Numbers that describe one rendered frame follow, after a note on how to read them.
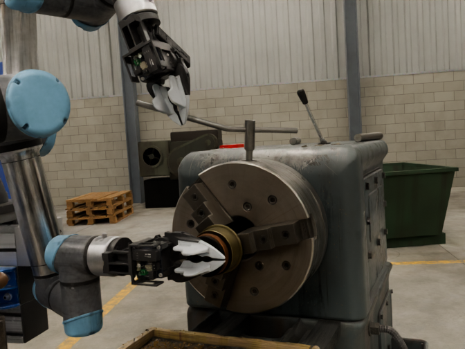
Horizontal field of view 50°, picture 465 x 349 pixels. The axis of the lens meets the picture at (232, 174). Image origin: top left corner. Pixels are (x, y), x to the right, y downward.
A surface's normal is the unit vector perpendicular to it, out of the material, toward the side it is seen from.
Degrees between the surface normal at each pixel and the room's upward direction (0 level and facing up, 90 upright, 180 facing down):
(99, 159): 90
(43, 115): 89
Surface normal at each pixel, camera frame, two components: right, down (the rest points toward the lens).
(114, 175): -0.13, 0.07
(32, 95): 0.74, -0.01
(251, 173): -0.41, 0.09
